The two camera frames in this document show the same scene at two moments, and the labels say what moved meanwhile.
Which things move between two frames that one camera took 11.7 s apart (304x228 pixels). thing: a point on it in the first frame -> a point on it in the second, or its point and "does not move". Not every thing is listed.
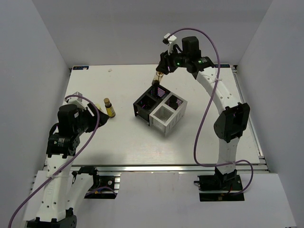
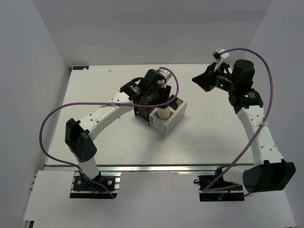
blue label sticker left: [80, 67] does not move
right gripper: [165, 62] -> [205, 80]
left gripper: [93, 118] -> [165, 93]
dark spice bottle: [173, 104] does not move
